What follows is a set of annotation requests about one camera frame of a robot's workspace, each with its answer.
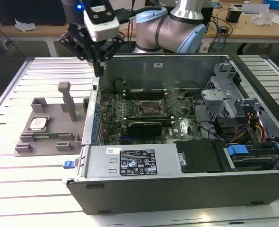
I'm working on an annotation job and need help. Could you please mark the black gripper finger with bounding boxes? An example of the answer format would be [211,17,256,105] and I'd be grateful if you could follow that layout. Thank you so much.
[58,22,100,77]
[99,36,125,77]

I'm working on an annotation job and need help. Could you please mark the silver CPU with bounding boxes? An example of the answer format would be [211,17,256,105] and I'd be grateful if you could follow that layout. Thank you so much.
[27,116,51,131]

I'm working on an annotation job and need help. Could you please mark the wooden desk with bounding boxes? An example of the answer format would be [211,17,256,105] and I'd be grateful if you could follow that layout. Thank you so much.
[0,0,279,45]

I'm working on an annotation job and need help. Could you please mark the large black box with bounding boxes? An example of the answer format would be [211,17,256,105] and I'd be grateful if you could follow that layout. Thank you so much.
[0,0,67,26]

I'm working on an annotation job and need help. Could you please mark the crumpled white paper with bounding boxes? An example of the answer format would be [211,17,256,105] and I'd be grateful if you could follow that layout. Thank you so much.
[14,18,38,33]

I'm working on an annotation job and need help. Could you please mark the metal socket cover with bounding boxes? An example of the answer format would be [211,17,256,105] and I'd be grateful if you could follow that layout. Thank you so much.
[162,91,178,112]

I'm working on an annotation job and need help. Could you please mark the grey parts rack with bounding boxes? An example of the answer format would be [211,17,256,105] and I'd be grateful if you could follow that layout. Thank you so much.
[13,81,90,158]

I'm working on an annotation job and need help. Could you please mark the black graphics card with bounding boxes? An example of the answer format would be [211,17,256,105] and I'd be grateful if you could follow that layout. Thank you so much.
[127,122,162,138]

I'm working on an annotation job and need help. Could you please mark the green RAM stick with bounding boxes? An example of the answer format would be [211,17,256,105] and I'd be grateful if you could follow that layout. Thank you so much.
[34,134,60,140]

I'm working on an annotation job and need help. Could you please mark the green motherboard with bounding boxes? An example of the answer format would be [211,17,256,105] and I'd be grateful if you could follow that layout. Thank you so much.
[98,90,202,146]

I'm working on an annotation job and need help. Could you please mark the black tower box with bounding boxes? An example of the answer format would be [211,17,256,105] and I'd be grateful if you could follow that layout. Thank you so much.
[202,5,215,24]

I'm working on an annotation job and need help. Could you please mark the silver power supply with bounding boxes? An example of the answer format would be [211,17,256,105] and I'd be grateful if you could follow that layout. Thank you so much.
[86,144,182,178]

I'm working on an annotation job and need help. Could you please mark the metal drive cage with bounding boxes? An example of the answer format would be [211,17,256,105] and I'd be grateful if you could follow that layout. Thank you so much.
[200,62,268,124]

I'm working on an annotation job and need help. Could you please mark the black plastic shroud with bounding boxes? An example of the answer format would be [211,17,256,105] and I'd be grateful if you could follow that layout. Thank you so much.
[174,140,226,174]

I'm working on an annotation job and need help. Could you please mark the black plastic connector block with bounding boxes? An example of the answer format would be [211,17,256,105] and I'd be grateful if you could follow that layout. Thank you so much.
[214,116,237,143]

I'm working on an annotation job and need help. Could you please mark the flat grey box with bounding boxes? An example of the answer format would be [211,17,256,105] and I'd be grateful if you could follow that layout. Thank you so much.
[241,3,270,15]

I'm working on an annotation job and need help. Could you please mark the clear plastic bags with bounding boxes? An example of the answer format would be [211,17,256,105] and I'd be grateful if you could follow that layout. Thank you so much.
[251,10,277,26]

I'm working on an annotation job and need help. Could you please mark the open black PC case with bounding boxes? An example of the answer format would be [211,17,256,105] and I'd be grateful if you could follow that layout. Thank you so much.
[61,52,279,216]

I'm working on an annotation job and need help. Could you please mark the hard disk in blue carrier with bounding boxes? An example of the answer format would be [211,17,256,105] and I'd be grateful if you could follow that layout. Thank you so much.
[226,144,276,171]

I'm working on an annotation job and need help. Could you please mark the blue cardboard box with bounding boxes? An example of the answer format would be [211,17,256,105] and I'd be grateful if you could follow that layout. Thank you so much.
[263,0,279,11]

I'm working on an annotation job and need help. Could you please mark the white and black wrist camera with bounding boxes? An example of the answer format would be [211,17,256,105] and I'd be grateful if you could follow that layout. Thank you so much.
[83,4,120,43]

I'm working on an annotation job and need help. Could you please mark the yellow and red wire bundle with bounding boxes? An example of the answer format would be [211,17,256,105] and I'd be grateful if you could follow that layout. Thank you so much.
[234,111,266,143]

